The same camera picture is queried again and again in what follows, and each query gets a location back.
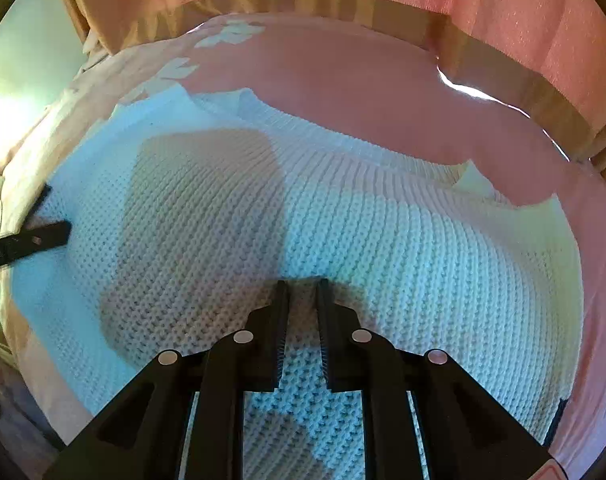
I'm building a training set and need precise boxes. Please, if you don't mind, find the white red black knit sweater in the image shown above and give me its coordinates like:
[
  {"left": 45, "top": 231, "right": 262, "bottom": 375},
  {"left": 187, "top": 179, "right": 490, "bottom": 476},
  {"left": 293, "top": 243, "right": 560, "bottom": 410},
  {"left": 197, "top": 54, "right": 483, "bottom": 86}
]
[{"left": 10, "top": 85, "right": 582, "bottom": 480}]

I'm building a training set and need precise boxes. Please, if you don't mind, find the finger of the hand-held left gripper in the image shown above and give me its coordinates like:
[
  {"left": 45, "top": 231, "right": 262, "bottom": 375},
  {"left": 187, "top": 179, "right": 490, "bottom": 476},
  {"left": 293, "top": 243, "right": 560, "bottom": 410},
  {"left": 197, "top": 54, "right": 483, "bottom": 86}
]
[
  {"left": 26, "top": 184, "right": 54, "bottom": 223},
  {"left": 0, "top": 219, "right": 74, "bottom": 274}
]

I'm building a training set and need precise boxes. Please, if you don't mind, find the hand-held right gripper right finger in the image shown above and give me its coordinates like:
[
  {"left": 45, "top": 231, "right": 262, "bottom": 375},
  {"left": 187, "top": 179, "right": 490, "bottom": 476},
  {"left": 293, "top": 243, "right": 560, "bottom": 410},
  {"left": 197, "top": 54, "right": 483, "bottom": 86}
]
[{"left": 315, "top": 278, "right": 558, "bottom": 480}]

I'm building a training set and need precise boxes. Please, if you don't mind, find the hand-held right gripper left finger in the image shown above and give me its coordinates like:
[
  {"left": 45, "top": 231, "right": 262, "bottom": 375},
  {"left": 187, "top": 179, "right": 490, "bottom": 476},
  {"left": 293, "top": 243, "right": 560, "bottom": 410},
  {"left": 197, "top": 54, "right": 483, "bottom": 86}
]
[{"left": 43, "top": 280, "right": 290, "bottom": 480}]

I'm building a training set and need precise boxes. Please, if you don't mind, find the pink bed sheet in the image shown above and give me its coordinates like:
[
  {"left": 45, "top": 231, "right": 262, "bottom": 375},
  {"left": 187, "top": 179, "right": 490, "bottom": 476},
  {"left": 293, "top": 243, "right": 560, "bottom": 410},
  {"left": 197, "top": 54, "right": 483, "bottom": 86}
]
[{"left": 0, "top": 12, "right": 606, "bottom": 480}]

